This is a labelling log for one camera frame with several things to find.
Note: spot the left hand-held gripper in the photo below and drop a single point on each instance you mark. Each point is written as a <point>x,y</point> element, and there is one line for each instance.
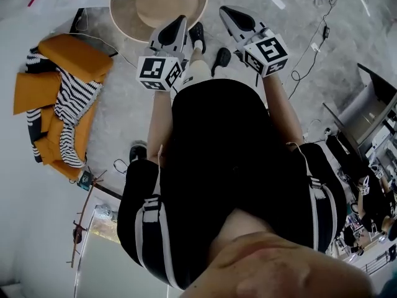
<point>155,71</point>

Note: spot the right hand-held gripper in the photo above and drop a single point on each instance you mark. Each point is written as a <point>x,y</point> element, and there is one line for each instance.
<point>266,54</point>

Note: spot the person's left forearm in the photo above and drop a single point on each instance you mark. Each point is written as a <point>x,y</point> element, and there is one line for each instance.
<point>159,120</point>

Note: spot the person's right forearm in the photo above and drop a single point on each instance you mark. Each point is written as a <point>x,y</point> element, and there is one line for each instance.
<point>280,104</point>

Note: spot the round wooden table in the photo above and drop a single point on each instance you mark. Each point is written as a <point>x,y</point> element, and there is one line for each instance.
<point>130,23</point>

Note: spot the person's left black shoe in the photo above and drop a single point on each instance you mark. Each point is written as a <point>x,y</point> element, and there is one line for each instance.
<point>197,33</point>

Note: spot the person's black shoe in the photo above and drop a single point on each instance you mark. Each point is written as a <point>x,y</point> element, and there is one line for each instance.
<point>221,59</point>
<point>197,33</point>

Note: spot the person's left leg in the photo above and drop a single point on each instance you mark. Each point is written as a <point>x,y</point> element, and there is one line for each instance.
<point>197,56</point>

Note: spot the person's right black shoe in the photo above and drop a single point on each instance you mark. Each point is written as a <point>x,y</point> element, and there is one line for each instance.
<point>221,59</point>

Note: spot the person's beige shorts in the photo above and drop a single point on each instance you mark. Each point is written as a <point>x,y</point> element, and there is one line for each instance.
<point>195,73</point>

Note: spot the orange sofa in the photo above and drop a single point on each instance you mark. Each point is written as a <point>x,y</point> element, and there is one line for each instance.
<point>74,54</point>

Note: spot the black white striped blanket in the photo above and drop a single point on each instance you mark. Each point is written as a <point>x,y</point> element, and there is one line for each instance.
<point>74,98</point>

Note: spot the person's black shirt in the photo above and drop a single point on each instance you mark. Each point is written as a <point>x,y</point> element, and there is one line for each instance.
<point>223,141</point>

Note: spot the grey metal cabinet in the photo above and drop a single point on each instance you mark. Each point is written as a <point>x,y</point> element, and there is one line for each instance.
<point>369,110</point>

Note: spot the teal small box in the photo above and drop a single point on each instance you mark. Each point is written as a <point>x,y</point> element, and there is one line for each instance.
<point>84,179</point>

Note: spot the wooden branch coat rack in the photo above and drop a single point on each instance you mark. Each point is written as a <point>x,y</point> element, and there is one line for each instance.
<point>81,216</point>

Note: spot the person's face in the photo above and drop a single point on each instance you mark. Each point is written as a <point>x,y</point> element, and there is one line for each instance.
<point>279,265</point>

